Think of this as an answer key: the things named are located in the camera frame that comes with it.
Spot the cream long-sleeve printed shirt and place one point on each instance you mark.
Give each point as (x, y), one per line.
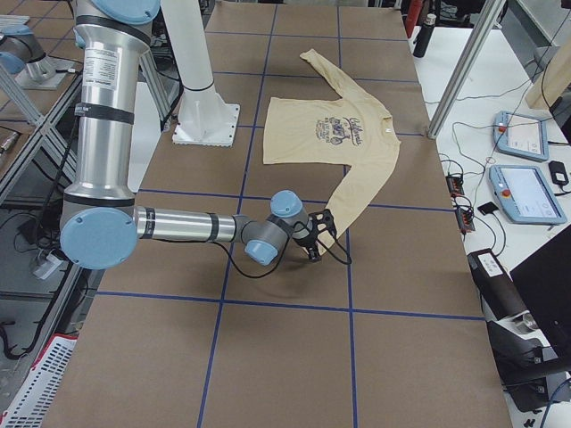
(356, 131)

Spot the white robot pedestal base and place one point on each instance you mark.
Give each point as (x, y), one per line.
(203, 116)

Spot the far blue teach pendant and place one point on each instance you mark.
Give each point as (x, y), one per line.
(521, 135)

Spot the white perforated basket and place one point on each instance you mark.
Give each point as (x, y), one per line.
(34, 398)

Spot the black monitor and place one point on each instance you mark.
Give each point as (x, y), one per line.
(543, 283)

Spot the black water bottle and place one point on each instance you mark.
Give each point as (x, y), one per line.
(424, 35)

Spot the black labelled box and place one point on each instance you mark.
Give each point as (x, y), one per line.
(499, 296)

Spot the black power adapter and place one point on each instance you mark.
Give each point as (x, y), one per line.
(558, 173)

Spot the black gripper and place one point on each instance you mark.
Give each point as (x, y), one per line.
(306, 241)

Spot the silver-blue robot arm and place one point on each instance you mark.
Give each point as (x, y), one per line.
(101, 223)

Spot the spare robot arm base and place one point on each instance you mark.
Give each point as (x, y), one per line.
(24, 58)

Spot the red cylinder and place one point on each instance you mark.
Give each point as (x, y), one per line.
(415, 8)

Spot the near blue teach pendant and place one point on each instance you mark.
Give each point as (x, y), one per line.
(525, 196)

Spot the blue teach pendant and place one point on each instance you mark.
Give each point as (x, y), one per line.
(521, 135)
(525, 196)

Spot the white power strip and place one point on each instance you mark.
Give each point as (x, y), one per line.
(47, 264)

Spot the aluminium frame post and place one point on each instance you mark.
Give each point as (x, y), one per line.
(488, 17)

